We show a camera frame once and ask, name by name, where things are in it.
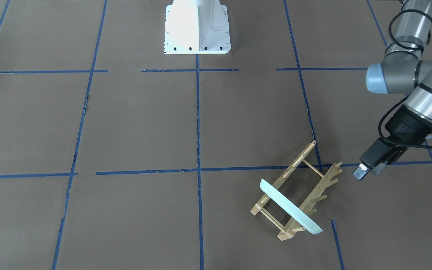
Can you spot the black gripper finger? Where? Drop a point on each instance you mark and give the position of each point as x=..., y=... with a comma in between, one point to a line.
x=371, y=157
x=390, y=159

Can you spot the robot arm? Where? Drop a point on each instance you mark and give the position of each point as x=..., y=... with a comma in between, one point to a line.
x=406, y=69

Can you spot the light green plate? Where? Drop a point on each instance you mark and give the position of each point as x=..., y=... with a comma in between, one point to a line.
x=303, y=219

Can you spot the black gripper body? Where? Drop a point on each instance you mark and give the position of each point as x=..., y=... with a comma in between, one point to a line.
x=408, y=126

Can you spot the brown paper table cover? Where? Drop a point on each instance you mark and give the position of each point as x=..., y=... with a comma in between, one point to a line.
x=115, y=156

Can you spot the wooden plate rack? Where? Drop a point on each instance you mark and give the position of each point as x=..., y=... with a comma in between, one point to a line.
x=304, y=185

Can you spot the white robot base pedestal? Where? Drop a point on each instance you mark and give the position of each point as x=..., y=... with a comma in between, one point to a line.
x=196, y=27

